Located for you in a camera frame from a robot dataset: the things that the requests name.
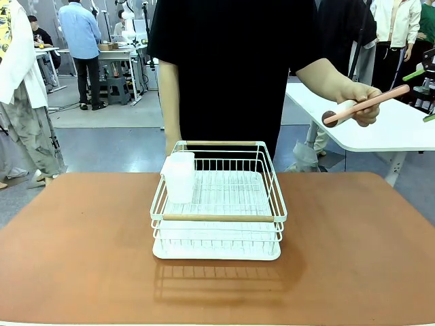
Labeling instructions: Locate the pink handled lint roller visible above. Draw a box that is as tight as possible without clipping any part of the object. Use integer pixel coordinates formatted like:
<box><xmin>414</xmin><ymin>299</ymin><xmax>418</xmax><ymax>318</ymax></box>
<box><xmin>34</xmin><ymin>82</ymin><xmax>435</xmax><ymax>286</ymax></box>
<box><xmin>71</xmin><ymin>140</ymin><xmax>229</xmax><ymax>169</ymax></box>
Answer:
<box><xmin>321</xmin><ymin>84</ymin><xmax>411</xmax><ymax>128</ymax></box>

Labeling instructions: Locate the person's right forearm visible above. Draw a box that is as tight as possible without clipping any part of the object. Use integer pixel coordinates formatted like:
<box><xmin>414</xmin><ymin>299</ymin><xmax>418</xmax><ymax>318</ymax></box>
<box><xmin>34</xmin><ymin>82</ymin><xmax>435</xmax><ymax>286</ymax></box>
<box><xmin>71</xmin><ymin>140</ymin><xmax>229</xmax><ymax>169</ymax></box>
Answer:
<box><xmin>158</xmin><ymin>59</ymin><xmax>183</xmax><ymax>157</ymax></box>

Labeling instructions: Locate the person's left forearm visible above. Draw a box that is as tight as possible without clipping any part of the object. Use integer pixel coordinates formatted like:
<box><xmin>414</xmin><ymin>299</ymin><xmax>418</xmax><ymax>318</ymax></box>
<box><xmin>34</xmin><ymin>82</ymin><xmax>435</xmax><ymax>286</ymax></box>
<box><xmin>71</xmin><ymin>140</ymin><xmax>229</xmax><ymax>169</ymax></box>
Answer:
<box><xmin>294</xmin><ymin>57</ymin><xmax>354</xmax><ymax>103</ymax></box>

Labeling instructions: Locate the person's left hand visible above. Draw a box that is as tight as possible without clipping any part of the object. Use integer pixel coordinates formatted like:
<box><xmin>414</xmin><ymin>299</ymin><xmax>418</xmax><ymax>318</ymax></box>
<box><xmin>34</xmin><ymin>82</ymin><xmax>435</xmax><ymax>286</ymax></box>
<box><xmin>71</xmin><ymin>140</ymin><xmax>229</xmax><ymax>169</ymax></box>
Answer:
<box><xmin>335</xmin><ymin>81</ymin><xmax>383</xmax><ymax>128</ymax></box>

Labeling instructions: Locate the white side table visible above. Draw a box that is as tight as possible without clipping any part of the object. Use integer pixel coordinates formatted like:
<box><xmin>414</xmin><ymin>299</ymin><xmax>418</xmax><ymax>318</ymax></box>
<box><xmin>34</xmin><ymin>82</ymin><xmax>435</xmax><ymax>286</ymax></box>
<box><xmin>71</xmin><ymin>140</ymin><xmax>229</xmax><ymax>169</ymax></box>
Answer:
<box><xmin>285</xmin><ymin>82</ymin><xmax>435</xmax><ymax>187</ymax></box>

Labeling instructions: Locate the bystander in green top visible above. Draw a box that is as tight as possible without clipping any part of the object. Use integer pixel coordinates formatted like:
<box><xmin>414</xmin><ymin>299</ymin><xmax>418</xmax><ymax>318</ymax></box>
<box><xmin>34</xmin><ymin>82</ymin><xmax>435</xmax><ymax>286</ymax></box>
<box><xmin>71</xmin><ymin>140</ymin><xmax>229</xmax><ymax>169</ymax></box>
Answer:
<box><xmin>396</xmin><ymin>0</ymin><xmax>435</xmax><ymax>88</ymax></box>

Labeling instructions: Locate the bystander in white jacket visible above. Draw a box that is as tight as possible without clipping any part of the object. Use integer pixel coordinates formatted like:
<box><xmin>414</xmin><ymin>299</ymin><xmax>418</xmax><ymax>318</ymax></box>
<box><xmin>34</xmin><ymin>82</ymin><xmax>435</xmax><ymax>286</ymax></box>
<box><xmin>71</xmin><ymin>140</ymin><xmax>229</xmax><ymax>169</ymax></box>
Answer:
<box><xmin>369</xmin><ymin>0</ymin><xmax>423</xmax><ymax>93</ymax></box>

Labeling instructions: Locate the black tripod pole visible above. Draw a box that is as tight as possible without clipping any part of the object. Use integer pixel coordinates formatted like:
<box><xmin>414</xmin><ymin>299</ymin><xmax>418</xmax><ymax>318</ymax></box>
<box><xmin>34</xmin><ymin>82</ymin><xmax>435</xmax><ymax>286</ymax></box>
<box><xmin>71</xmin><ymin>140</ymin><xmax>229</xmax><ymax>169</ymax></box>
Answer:
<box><xmin>347</xmin><ymin>0</ymin><xmax>373</xmax><ymax>82</ymax></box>

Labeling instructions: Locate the bystander in dark shirt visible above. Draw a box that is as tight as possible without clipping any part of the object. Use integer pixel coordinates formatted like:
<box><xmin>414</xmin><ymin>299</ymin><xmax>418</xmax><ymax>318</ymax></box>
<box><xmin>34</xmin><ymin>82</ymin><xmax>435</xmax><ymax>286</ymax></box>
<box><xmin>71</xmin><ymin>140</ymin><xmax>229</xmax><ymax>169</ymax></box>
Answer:
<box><xmin>304</xmin><ymin>0</ymin><xmax>378</xmax><ymax>158</ymax></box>

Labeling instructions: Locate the crumpled clear plastic bag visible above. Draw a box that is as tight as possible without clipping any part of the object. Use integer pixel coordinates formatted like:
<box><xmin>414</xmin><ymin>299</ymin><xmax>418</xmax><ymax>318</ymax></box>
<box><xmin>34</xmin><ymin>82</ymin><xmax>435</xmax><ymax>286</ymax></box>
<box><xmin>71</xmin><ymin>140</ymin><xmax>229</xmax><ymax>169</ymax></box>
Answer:
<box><xmin>286</xmin><ymin>141</ymin><xmax>321</xmax><ymax>173</ymax></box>

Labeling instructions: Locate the person's black shirt torso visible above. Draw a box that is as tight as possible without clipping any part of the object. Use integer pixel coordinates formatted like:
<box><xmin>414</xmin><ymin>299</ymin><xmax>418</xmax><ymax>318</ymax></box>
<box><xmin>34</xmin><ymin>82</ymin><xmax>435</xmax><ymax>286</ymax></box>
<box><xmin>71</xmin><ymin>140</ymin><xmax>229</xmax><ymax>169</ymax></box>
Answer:
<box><xmin>146</xmin><ymin>0</ymin><xmax>320</xmax><ymax>163</ymax></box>

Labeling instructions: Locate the white plastic utensil caddy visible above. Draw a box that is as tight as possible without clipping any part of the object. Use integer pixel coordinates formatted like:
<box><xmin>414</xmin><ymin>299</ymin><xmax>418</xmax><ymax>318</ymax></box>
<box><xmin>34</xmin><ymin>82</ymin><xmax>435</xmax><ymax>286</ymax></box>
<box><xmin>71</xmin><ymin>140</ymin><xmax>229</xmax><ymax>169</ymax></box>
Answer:
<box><xmin>160</xmin><ymin>151</ymin><xmax>196</xmax><ymax>204</ymax></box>

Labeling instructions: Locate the white plastic drip tray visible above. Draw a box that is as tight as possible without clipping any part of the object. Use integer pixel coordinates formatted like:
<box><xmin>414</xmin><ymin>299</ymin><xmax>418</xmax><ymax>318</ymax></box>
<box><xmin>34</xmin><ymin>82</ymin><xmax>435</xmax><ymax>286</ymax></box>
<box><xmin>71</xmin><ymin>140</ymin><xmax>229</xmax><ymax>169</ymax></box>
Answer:
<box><xmin>152</xmin><ymin>170</ymin><xmax>282</xmax><ymax>261</ymax></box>

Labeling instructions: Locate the background white robot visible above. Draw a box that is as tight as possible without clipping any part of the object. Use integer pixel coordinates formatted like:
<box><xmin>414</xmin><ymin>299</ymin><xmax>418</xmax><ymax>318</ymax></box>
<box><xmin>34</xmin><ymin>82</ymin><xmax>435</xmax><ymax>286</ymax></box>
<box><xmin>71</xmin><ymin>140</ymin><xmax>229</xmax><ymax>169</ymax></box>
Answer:
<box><xmin>120</xmin><ymin>0</ymin><xmax>139</xmax><ymax>44</ymax></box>

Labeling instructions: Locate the grey plastic step stool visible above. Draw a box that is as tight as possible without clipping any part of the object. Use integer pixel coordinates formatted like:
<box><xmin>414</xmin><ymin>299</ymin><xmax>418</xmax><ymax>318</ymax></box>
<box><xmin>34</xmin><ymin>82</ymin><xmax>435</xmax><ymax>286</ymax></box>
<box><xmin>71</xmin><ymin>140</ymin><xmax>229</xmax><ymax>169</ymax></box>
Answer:
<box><xmin>106</xmin><ymin>76</ymin><xmax>132</xmax><ymax>106</ymax></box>

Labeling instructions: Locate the background grey workbench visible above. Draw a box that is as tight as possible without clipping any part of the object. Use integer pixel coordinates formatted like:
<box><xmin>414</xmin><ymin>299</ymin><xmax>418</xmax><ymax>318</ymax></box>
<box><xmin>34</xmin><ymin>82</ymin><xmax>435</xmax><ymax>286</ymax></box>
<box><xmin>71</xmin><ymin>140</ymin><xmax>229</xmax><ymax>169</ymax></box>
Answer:
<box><xmin>57</xmin><ymin>43</ymin><xmax>150</xmax><ymax>103</ymax></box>

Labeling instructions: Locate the bystander in blue shirt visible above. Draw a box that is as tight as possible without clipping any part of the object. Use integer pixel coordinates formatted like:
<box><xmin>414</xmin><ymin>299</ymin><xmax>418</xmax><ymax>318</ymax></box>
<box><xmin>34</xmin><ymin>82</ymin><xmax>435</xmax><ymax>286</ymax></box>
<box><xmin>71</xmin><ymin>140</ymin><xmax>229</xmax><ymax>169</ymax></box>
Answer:
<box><xmin>58</xmin><ymin>0</ymin><xmax>107</xmax><ymax>111</ymax></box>

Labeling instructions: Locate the small white desk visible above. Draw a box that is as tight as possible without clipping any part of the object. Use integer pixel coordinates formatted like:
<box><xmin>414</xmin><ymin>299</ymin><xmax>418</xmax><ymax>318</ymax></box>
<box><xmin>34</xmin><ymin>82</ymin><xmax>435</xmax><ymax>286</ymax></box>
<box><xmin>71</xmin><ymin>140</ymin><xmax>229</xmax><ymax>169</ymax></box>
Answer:
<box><xmin>33</xmin><ymin>46</ymin><xmax>68</xmax><ymax>93</ymax></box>

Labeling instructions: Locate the seated bystander in black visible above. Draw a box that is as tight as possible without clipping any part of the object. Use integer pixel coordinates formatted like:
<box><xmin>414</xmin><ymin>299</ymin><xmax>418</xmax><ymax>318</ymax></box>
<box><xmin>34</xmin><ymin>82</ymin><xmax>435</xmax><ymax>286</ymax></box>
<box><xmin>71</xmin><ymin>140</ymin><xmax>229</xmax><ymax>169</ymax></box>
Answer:
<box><xmin>27</xmin><ymin>15</ymin><xmax>62</xmax><ymax>71</ymax></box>

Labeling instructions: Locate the bystander in white printed shirt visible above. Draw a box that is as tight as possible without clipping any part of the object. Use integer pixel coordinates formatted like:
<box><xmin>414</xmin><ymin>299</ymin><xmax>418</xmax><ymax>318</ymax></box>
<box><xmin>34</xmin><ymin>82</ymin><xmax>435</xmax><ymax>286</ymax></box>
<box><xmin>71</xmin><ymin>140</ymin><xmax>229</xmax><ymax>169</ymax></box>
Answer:
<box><xmin>0</xmin><ymin>0</ymin><xmax>68</xmax><ymax>189</ymax></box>

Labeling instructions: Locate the white wire dish rack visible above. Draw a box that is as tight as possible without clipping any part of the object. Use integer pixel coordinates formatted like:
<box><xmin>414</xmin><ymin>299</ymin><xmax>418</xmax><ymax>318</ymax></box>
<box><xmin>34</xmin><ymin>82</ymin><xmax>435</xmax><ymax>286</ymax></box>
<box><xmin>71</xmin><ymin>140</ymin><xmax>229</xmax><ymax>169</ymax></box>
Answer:
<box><xmin>149</xmin><ymin>140</ymin><xmax>288</xmax><ymax>256</ymax></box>

